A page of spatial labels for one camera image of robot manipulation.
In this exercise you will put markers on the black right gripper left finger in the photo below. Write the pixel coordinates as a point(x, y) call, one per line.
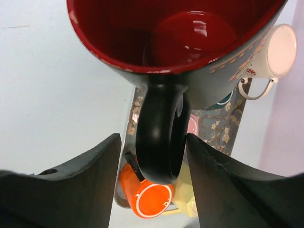
point(76, 194)

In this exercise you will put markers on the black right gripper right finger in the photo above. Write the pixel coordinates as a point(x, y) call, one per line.
point(230, 194)

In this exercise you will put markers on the black mug orange trim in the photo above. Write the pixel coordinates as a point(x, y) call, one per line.
point(185, 54)

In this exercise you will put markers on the cream mug with script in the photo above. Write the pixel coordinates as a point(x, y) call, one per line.
point(273, 61)

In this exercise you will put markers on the yellow faceted mug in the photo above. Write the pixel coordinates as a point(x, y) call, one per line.
point(183, 197)

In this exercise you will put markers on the pink faceted mug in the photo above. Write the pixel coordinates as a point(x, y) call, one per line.
point(193, 125)

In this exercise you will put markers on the dark green faceted mug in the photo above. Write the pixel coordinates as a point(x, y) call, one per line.
point(221, 103)

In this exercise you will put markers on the floral patterned serving tray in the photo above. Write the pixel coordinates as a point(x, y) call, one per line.
point(218, 128)

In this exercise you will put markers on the orange mug black handle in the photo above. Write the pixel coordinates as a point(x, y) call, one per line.
point(146, 199)

